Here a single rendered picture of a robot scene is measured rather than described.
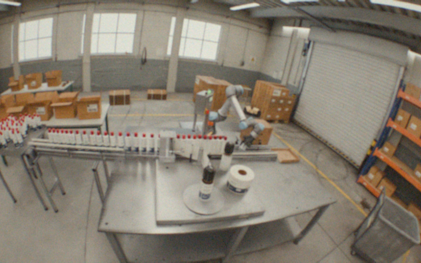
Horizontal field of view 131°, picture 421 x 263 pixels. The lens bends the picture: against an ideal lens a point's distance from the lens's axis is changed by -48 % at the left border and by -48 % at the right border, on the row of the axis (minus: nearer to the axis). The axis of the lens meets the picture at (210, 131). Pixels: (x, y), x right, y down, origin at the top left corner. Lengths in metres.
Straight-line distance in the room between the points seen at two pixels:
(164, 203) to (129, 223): 0.29
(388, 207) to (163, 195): 2.90
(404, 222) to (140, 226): 3.25
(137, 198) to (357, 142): 5.10
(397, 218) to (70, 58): 9.08
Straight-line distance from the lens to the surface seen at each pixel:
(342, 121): 5.59
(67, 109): 2.95
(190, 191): 1.41
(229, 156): 1.55
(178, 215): 1.27
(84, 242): 2.29
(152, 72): 6.94
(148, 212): 1.34
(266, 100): 5.48
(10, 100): 3.62
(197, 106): 1.64
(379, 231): 2.68
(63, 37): 7.41
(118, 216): 1.34
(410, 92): 4.44
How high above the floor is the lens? 1.90
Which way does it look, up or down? 26 degrees down
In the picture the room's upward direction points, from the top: 11 degrees clockwise
